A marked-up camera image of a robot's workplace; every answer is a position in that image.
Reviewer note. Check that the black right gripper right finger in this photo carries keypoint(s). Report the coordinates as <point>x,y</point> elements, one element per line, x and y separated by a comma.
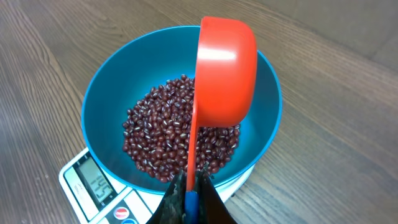
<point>211,209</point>

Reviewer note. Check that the white digital kitchen scale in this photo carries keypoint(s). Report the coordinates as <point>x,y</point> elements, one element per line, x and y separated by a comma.
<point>96,197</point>

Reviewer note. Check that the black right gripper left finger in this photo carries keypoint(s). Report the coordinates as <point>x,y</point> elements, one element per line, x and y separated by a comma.
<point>171,208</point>

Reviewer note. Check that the blue plastic bowl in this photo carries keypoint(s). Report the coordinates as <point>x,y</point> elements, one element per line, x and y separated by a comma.
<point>151,60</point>

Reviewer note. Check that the orange measuring scoop blue handle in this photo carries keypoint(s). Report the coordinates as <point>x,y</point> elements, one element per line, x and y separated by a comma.
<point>225,77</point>

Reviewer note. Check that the red beans in bowl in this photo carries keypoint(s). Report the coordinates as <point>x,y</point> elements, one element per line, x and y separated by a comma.
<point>157,133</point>

